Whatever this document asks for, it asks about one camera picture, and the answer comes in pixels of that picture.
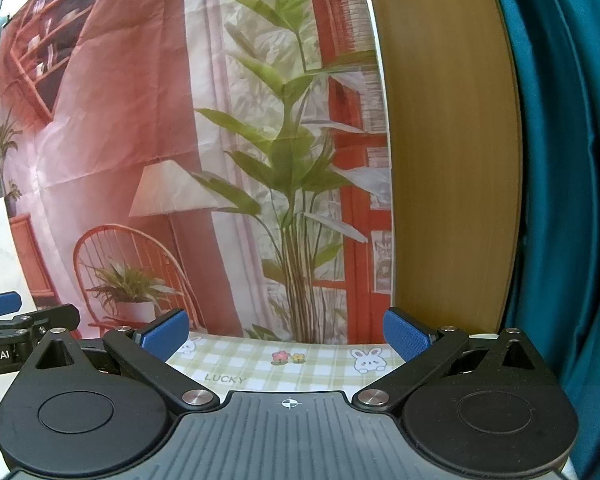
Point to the plaid bunny print tablecloth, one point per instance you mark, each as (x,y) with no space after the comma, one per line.
(280,375)

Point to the teal curtain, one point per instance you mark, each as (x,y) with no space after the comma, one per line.
(570,185)

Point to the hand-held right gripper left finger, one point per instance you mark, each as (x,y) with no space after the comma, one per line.
(167,332)

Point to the printed wall cloth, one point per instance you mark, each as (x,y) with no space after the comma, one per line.
(180,135)

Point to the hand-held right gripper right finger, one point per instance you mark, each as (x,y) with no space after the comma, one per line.
(405,332)

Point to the tan wooden board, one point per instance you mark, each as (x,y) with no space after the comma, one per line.
(445,150)

